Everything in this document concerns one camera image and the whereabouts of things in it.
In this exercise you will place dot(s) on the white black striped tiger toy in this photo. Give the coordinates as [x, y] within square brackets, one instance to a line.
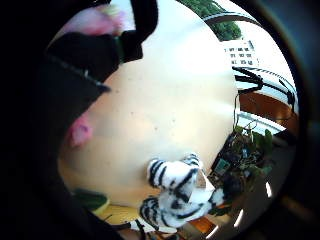
[176, 196]

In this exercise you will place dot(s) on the dark curved railing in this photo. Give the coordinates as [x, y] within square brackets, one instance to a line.
[233, 16]

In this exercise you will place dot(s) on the white building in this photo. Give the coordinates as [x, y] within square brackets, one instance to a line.
[240, 53]

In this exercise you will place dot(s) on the green potted plant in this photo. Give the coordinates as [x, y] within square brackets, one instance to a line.
[253, 150]

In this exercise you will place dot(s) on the yellow flat object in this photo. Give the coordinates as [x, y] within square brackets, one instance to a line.
[116, 214]

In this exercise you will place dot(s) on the black device with green label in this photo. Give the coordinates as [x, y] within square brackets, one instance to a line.
[221, 166]

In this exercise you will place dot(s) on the green trees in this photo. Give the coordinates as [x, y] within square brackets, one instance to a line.
[220, 20]

